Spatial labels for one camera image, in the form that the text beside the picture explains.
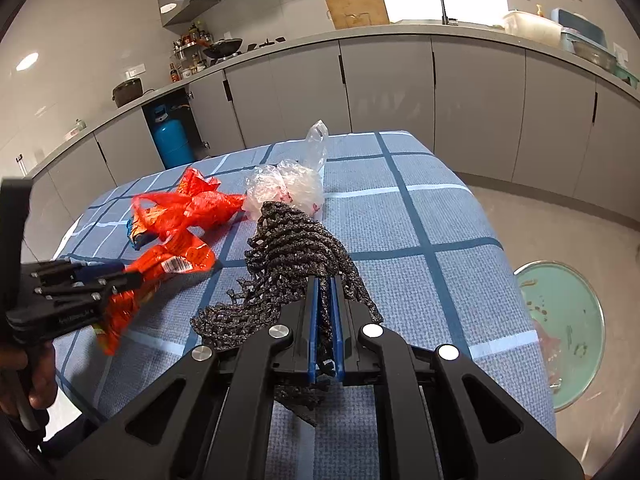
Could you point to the white plastic basin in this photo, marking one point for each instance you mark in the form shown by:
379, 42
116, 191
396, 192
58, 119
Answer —
532, 27

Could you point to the gas stove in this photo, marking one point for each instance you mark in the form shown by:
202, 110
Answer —
265, 42

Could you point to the green dish rack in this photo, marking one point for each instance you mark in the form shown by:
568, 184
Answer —
627, 77

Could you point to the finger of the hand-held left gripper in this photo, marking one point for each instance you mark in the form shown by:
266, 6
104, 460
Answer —
95, 269
90, 290

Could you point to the blue plaid tablecloth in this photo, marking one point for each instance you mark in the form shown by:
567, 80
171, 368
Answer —
425, 210

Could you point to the metal bowl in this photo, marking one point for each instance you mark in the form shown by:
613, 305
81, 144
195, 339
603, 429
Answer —
595, 55

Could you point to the spice rack with bottles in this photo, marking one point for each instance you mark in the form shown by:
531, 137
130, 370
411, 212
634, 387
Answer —
190, 55

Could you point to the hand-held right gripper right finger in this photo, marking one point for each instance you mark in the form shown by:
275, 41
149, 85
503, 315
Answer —
339, 340

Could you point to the person's left hand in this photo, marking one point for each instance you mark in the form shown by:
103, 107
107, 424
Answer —
42, 380

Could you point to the white wall outlet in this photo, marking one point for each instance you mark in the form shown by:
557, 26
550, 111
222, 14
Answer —
137, 70

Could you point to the person's dark clothing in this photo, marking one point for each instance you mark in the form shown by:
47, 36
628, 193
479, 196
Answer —
70, 435

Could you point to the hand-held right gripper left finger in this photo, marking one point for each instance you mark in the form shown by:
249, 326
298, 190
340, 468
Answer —
313, 340

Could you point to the black wok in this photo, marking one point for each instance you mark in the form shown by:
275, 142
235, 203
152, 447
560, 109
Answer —
222, 48

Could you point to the blue gas cylinder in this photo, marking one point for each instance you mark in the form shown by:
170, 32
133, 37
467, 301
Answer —
172, 142

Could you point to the grey kitchen counter cabinets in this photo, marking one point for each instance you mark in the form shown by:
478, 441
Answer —
475, 100

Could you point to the blue dish container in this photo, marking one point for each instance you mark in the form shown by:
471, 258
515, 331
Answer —
580, 22

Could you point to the clear pinkish plastic bag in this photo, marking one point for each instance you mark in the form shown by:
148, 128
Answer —
285, 185

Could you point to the yellow soap bottle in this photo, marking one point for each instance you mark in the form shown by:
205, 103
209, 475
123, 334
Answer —
539, 11

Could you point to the orange blue snack packet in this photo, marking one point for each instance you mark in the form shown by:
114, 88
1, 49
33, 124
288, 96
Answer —
136, 235

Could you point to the black foam net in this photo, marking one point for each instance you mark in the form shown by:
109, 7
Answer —
235, 322
300, 245

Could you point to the wooden cutting board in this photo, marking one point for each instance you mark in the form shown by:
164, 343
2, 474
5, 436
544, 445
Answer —
357, 10

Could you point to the red foil snack wrapper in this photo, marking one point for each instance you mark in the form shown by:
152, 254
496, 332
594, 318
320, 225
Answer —
175, 260

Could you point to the small green bottle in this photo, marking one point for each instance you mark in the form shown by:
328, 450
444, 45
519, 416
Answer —
79, 126

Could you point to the red plastic bag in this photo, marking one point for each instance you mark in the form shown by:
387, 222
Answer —
200, 205

